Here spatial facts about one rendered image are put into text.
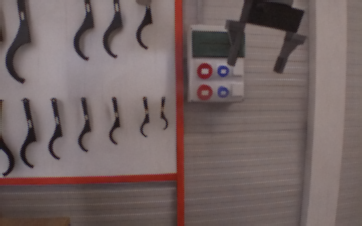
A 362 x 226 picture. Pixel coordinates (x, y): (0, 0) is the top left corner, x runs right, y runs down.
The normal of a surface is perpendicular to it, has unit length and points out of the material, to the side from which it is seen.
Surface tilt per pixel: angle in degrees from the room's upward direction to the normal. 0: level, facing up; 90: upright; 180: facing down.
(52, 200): 90
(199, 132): 90
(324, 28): 90
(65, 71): 90
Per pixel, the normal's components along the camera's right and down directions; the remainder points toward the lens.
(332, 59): 0.11, 0.07
